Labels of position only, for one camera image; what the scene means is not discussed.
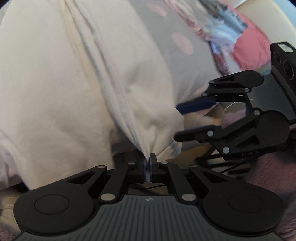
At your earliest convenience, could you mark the white t-shirt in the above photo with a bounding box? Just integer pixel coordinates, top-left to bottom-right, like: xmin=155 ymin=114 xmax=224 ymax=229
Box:
xmin=0 ymin=0 xmax=184 ymax=190

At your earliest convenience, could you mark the cream padded headboard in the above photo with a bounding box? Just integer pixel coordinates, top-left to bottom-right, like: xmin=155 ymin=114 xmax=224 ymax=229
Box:
xmin=233 ymin=0 xmax=296 ymax=50

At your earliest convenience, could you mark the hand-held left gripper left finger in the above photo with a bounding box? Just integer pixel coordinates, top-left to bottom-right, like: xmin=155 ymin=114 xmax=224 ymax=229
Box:
xmin=58 ymin=158 xmax=147 ymax=204

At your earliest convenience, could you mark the bed with polka dot cover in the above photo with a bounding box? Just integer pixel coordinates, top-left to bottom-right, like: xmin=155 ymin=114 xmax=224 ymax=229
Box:
xmin=128 ymin=0 xmax=223 ymax=109

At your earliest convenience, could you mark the coral pink pillow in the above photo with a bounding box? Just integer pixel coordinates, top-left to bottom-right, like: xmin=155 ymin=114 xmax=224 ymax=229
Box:
xmin=231 ymin=11 xmax=272 ymax=71

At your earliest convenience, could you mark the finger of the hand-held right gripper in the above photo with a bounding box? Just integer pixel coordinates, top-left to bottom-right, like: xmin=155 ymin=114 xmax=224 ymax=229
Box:
xmin=174 ymin=110 xmax=262 ymax=160
xmin=176 ymin=71 xmax=250 ymax=115

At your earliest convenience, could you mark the stack of folded clothes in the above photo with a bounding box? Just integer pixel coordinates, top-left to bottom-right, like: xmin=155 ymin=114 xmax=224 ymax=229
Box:
xmin=185 ymin=0 xmax=249 ymax=76

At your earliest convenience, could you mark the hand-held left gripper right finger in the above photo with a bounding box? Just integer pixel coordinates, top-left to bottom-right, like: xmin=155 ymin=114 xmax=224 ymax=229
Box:
xmin=150 ymin=153 xmax=238 ymax=204

